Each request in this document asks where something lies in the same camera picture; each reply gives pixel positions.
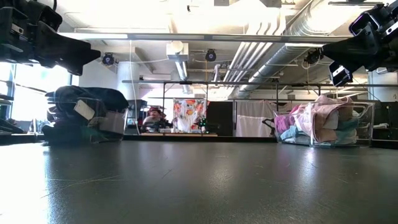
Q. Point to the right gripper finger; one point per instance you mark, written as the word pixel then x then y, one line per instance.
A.
pixel 357 51
pixel 340 74

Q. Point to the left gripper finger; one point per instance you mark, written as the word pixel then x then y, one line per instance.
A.
pixel 68 53

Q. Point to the navy blue towel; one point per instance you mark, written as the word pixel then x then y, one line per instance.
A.
pixel 102 96

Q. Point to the magenta towel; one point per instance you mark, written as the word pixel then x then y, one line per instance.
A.
pixel 284 123

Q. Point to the light blue towel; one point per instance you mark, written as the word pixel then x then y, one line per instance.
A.
pixel 289 133

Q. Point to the dark green towel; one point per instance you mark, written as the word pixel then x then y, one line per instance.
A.
pixel 91 135

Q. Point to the background black robot arm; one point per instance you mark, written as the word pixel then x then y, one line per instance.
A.
pixel 206 126

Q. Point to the clear plastic basket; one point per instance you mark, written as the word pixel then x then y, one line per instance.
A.
pixel 119 124
pixel 367 137

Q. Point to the white ceiling pipes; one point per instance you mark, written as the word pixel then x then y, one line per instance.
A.
pixel 245 59

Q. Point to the white curtain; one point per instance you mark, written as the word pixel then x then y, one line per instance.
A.
pixel 252 118

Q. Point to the person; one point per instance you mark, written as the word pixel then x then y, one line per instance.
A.
pixel 154 118

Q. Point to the white ceiling box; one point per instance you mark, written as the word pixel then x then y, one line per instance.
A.
pixel 177 51

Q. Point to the black panel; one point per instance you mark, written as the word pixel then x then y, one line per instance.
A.
pixel 222 112

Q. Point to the floral curtain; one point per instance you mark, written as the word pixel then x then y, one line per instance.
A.
pixel 186 115

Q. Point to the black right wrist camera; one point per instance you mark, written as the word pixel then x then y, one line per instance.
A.
pixel 363 24

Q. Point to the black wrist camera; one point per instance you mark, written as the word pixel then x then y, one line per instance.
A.
pixel 46 15
pixel 363 24

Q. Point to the black round ceiling camera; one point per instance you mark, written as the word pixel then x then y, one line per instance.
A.
pixel 211 56
pixel 108 59
pixel 312 57

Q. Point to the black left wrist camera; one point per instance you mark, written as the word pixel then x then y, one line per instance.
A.
pixel 46 15

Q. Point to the silver spiral duct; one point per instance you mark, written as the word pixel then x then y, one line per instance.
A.
pixel 280 59

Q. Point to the grey overhead frame bar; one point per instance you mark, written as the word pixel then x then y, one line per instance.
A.
pixel 186 37

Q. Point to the black background rack frame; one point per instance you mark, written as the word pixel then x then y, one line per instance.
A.
pixel 186 82

